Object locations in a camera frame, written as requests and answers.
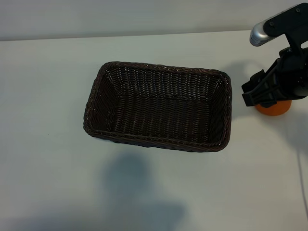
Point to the orange fruit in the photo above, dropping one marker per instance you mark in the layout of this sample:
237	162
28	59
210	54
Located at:
276	110

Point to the dark brown wicker basket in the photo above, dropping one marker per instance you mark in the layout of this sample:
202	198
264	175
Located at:
163	115

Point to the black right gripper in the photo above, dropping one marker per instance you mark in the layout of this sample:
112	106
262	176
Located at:
286	72

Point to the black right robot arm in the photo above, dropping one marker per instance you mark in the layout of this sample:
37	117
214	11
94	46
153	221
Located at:
303	91

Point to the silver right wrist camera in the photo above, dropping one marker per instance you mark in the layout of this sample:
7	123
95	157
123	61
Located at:
257	34

